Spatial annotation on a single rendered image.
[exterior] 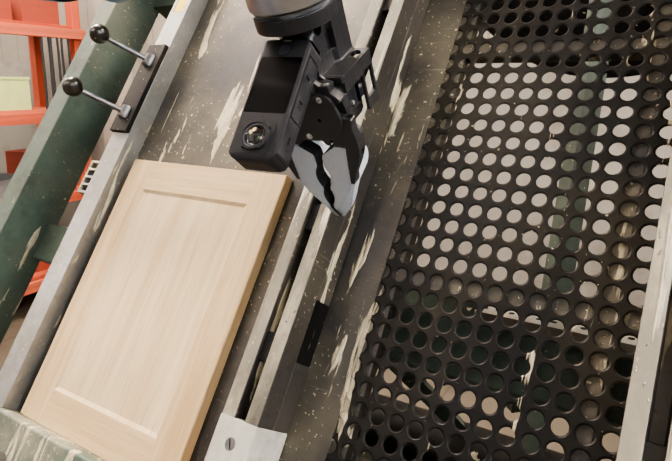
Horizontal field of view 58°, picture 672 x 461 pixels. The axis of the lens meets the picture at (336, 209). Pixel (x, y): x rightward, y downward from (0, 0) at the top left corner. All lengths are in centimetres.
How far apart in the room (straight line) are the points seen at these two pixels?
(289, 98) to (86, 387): 73
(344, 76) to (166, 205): 64
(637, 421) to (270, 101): 44
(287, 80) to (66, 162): 101
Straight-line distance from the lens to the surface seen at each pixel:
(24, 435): 114
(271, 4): 50
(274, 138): 48
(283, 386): 81
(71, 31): 440
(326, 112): 53
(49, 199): 145
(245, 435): 80
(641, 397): 66
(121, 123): 127
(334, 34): 56
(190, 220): 106
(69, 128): 146
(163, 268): 106
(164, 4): 158
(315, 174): 59
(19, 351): 123
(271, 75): 52
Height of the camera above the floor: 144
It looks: 12 degrees down
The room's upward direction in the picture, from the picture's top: straight up
